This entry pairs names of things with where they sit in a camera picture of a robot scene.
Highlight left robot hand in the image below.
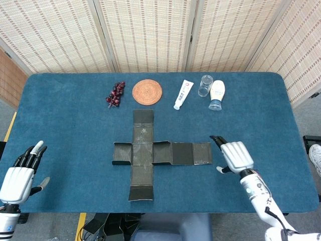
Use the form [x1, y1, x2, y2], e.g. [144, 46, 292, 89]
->
[0, 140, 51, 205]

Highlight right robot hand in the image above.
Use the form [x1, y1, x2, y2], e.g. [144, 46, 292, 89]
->
[209, 135, 255, 174]

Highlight black cardboard box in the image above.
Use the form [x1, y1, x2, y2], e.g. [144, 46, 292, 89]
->
[111, 108, 213, 202]

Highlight blue carpeted table surface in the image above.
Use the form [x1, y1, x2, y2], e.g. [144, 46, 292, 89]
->
[0, 72, 319, 214]

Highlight cream squeeze sauce bottle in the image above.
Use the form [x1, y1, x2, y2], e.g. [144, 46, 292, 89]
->
[208, 79, 226, 111]

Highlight clear drinking glass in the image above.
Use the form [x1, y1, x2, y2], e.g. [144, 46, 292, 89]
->
[198, 74, 214, 98]

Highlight white sneaker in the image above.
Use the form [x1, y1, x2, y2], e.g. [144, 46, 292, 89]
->
[308, 144, 321, 178]

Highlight white toothpaste tube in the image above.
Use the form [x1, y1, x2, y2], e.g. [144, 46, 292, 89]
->
[173, 79, 196, 111]

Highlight blue grey seat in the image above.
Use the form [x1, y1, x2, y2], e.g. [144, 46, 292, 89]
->
[130, 213, 213, 241]

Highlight brown woven screen panel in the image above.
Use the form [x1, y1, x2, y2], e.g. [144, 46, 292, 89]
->
[0, 47, 29, 109]

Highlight black cartons on floor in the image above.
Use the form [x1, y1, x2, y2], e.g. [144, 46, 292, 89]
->
[82, 212, 146, 241]

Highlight round woven orange coaster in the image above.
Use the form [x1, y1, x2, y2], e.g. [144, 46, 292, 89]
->
[132, 79, 164, 105]

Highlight dark red grape bunch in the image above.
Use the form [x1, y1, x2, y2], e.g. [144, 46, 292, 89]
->
[105, 81, 126, 108]

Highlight beige woven folding screen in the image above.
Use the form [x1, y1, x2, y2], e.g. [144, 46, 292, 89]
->
[0, 0, 321, 106]

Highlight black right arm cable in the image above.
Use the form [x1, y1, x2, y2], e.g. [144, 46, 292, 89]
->
[265, 206, 298, 233]

